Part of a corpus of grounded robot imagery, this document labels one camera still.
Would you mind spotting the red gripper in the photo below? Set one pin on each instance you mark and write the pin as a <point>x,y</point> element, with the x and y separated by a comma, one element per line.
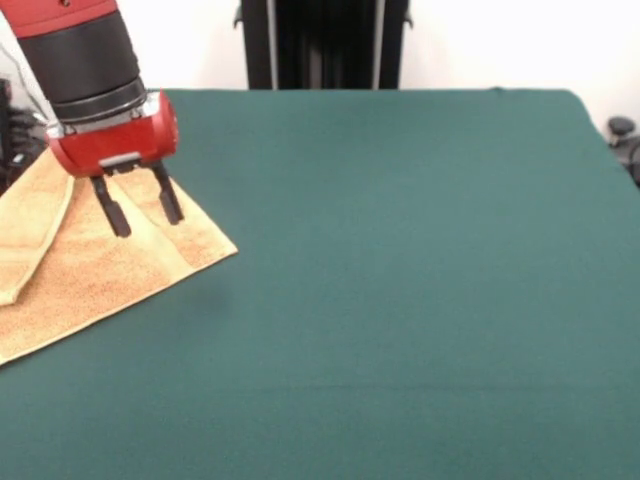
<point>120,145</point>

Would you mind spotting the tan terry towel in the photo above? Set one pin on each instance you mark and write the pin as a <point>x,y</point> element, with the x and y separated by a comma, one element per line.
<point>100,270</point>

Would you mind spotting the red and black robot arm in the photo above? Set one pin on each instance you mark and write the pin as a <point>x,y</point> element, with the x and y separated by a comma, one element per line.
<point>80,60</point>

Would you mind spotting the dark green table cloth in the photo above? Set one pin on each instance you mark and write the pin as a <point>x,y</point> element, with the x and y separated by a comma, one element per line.
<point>350,300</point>

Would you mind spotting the grey swivel chair base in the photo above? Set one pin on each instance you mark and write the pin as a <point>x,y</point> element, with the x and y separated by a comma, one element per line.
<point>622,127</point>

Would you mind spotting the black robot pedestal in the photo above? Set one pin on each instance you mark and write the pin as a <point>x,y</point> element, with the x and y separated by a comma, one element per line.
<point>325,45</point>

